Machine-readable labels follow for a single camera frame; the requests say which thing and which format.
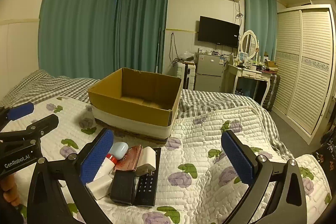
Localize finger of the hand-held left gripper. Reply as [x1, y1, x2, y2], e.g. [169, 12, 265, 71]
[0, 102, 34, 130]
[0, 114, 59, 147]

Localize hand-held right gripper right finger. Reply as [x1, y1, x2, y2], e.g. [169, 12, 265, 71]
[220, 130, 308, 224]

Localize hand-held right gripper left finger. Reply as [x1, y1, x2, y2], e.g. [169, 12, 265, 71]
[28, 128, 114, 224]

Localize person's left hand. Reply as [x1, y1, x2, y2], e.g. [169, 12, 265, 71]
[0, 172, 18, 207]

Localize white tube with red band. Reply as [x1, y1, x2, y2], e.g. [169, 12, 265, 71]
[93, 153, 118, 181]

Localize light blue earbud case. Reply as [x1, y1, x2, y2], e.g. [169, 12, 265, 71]
[108, 142, 129, 160]

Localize white rectangular power block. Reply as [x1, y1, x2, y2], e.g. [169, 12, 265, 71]
[86, 174, 114, 200]

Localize brown patterned wallet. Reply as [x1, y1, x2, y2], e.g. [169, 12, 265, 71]
[113, 145, 143, 172]

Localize small black box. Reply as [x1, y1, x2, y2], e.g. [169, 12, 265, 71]
[110, 170, 137, 206]

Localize floral quilted bed cover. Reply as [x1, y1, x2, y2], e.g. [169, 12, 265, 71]
[0, 97, 332, 224]

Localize white charger adapter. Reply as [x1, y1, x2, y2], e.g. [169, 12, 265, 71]
[135, 146, 157, 177]

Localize black remote control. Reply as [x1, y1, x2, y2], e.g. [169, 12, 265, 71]
[133, 147, 162, 207]

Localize grey checkered bed sheet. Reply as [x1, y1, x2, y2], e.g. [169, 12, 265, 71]
[0, 70, 295, 160]

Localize dark suitcase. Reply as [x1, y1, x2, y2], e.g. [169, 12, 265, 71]
[261, 74, 281, 112]

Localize brown cardboard box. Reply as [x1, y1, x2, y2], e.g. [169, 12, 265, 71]
[87, 68, 182, 128]

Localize white dressing table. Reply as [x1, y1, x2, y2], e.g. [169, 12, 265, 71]
[227, 61, 272, 107]

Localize dark printed cloth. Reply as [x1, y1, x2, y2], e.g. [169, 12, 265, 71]
[312, 122, 336, 189]

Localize small silver fridge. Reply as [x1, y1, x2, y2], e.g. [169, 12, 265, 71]
[194, 53, 224, 93]

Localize wide teal curtain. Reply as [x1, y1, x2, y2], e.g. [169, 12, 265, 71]
[38, 0, 127, 80]

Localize white louvered wardrobe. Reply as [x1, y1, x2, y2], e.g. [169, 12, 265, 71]
[272, 4, 336, 145]

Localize white oval mirror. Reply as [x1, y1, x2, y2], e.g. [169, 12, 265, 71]
[240, 30, 259, 61]

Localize narrow teal curtain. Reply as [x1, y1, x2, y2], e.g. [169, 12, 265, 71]
[244, 0, 278, 62]

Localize black wall cables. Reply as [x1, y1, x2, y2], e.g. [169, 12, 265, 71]
[169, 32, 182, 65]

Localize black wall television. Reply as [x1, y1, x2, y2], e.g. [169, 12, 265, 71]
[197, 16, 240, 48]

